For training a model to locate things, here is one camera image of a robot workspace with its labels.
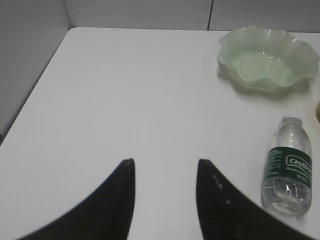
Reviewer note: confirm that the clear water bottle green label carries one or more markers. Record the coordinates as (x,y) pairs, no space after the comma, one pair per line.
(287,180)

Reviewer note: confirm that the yellow mango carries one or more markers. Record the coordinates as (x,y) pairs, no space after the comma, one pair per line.
(317,111)

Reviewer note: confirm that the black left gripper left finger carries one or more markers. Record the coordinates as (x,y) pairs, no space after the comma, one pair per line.
(106,214)

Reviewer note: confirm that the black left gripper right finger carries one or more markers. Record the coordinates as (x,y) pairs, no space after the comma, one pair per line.
(225,213)

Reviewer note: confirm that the green frosted wavy plate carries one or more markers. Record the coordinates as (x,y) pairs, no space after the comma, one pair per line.
(266,59)

